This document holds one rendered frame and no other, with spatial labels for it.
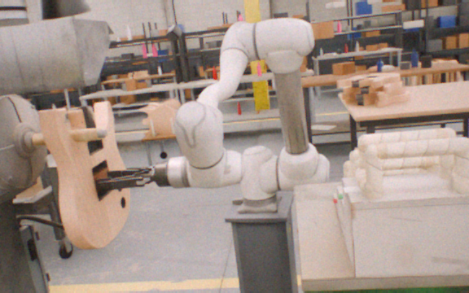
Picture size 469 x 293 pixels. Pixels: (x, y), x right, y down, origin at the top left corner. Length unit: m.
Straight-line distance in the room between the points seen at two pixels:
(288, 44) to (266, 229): 0.81
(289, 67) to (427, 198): 0.76
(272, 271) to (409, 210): 1.11
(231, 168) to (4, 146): 0.58
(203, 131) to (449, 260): 0.59
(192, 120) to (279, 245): 1.00
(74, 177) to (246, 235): 0.94
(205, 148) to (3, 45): 0.49
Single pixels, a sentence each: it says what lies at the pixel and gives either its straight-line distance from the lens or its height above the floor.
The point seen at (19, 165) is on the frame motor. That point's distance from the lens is 1.21.
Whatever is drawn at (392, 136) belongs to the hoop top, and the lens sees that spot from 0.93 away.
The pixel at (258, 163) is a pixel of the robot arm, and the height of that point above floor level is 0.93.
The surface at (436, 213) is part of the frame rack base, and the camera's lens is 0.90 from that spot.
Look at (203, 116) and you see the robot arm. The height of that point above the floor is 1.28.
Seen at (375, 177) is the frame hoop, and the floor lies 1.15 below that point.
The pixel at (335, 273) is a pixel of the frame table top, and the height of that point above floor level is 0.93.
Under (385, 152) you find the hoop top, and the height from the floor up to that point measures 1.20.
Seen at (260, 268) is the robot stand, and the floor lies 0.45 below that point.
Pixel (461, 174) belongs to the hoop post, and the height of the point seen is 1.14.
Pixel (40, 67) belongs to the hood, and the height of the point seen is 1.44.
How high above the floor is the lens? 1.44
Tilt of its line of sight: 14 degrees down
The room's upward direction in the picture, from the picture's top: 7 degrees counter-clockwise
